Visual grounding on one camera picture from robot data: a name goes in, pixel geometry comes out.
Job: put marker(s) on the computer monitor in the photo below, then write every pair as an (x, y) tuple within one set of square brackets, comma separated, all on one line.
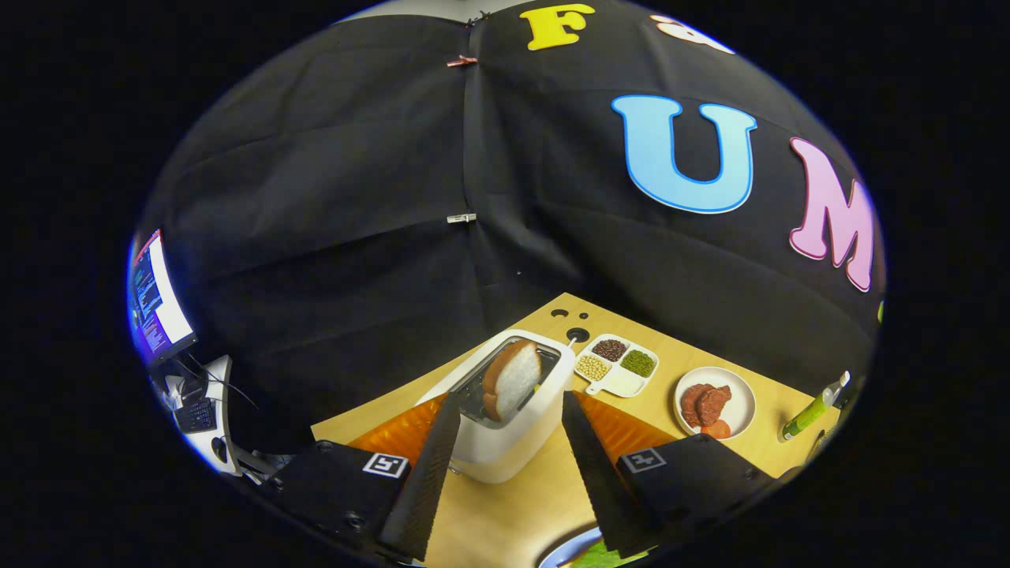
[(162, 300)]

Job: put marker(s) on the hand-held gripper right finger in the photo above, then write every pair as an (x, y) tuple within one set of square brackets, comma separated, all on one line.
[(596, 481)]

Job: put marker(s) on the green lettuce leaf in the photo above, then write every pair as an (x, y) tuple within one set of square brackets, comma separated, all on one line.
[(604, 558)]

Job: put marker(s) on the brown meat patties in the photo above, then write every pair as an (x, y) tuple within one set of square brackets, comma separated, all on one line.
[(705, 404)]

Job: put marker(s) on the green labelled drink bottle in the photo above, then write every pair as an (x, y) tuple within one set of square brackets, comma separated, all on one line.
[(805, 416)]

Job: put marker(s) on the round white plate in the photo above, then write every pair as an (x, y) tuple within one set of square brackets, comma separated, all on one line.
[(742, 402)]

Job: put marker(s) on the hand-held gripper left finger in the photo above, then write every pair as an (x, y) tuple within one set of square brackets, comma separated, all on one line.
[(430, 481)]

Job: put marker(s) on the blue plate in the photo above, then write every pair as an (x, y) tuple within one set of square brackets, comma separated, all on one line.
[(564, 548)]

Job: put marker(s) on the white toaster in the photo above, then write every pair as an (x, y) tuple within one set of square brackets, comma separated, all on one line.
[(505, 454)]

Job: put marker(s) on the black keyboard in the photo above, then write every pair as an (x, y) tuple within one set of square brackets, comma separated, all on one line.
[(197, 414)]

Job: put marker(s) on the silver cloth clip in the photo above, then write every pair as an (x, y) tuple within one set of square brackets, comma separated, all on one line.
[(461, 218)]

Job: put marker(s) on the white divided condiment dish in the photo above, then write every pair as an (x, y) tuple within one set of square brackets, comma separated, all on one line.
[(619, 383)]

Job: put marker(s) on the orange carrot slice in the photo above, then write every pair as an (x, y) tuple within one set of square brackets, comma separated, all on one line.
[(716, 430)]

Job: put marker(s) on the black backdrop cloth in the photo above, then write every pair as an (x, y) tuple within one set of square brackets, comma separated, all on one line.
[(355, 237)]

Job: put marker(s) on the white bread slice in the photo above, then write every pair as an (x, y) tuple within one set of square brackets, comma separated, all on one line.
[(517, 379)]

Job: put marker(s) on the red cloth clip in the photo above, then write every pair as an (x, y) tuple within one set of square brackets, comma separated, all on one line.
[(461, 60)]

